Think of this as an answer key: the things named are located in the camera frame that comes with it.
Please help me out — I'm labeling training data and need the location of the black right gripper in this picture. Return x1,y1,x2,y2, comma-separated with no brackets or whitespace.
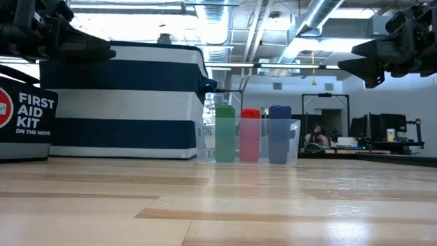
337,1,437,89

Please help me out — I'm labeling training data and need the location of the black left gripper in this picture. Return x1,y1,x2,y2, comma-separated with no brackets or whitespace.
0,0,117,64

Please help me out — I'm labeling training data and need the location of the pink bandage roll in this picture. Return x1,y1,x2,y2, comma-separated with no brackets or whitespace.
238,108,262,163

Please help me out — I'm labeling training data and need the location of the green bottle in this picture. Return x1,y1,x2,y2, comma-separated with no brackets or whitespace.
214,104,237,164

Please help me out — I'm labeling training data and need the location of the navy white striped basket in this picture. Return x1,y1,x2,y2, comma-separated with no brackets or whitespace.
39,40,219,161

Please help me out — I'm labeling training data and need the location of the clear plastic bin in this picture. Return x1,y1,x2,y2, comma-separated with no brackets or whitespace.
196,118,302,167

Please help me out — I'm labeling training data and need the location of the black computer monitor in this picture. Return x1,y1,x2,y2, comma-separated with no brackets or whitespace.
350,115,370,141
370,113,408,140

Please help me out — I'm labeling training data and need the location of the yellow hanging pendant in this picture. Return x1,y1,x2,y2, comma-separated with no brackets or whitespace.
311,51,318,86

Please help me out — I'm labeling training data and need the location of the background office desk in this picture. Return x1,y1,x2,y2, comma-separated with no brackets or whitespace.
298,138,426,160

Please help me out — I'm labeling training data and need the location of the person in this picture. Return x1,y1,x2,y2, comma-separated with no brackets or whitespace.
305,123,330,153

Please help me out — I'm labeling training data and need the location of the black first aid kit bag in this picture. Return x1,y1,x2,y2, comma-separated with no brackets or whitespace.
0,64,59,161

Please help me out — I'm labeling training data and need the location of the black metal frame stand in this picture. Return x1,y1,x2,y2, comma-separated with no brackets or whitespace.
301,92,351,151

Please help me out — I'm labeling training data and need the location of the smooth silver air duct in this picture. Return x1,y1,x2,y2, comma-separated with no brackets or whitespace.
272,0,346,66

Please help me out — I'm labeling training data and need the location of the corrugated silver air duct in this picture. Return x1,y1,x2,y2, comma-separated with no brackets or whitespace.
196,0,237,62

